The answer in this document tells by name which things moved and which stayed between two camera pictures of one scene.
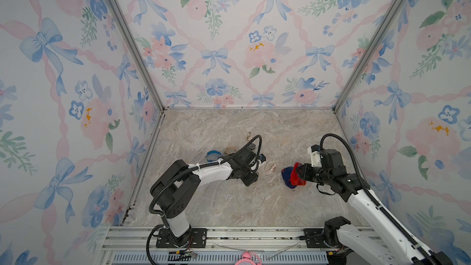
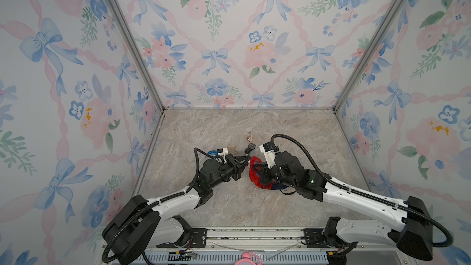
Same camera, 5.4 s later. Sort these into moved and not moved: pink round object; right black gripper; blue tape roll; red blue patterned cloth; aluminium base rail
Moved: red blue patterned cloth; right black gripper
Not moved: blue tape roll; pink round object; aluminium base rail
